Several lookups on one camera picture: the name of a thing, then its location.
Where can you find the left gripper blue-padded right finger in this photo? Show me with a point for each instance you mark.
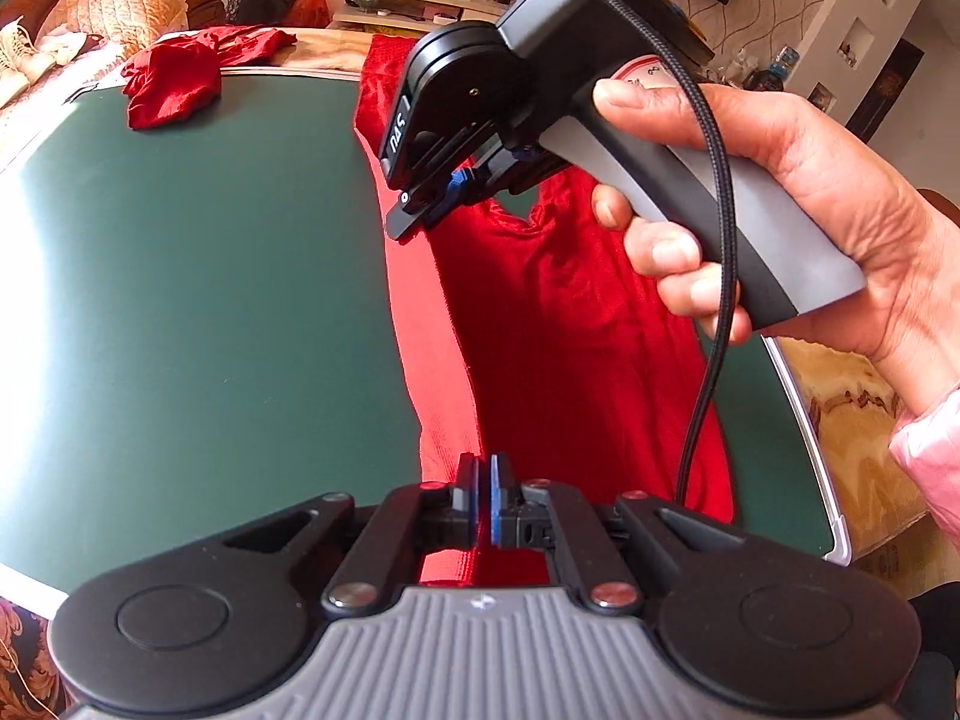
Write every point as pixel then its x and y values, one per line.
pixel 753 622

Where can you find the black bag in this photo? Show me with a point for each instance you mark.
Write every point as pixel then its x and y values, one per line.
pixel 258 12

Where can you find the green table mat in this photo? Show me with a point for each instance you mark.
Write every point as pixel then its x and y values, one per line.
pixel 195 327

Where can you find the crumpled red garment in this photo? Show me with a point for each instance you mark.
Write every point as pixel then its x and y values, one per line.
pixel 181 75

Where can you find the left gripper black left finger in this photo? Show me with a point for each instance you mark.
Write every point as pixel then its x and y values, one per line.
pixel 216 623

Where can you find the person's right hand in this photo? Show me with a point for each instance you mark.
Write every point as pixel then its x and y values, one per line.
pixel 905 321

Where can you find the cream lace cloth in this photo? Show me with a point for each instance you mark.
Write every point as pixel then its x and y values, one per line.
pixel 24 63

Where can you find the red plastic bag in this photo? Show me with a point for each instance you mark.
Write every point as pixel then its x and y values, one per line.
pixel 308 14

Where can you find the red knit pants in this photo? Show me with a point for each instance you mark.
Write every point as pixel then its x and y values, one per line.
pixel 531 337

